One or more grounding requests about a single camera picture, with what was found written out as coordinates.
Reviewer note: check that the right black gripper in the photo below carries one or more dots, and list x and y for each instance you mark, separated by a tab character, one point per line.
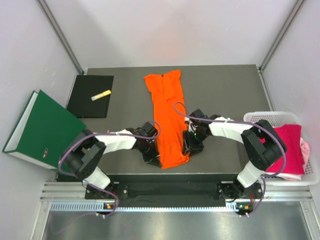
188	143

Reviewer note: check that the light pink t shirt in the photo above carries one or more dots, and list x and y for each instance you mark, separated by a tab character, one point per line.
305	152

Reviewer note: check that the orange t shirt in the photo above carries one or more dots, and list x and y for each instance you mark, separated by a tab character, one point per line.
166	90

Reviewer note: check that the yellow highlighter pen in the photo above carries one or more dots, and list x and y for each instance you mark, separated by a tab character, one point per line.
101	95

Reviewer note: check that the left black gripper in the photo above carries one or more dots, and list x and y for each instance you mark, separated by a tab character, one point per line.
152	159

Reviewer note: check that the white plastic laundry basket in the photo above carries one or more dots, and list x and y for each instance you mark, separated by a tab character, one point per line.
278	119

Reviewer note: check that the grey slotted cable duct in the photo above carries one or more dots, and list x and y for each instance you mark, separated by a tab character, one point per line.
105	207

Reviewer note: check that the green ring binder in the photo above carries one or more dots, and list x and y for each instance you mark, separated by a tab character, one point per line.
43	132

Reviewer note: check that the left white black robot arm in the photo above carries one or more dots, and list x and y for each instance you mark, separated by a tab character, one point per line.
83	155

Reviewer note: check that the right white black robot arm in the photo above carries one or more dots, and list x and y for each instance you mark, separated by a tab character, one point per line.
263	145

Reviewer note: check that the magenta t shirt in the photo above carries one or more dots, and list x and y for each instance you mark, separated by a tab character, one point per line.
291	136

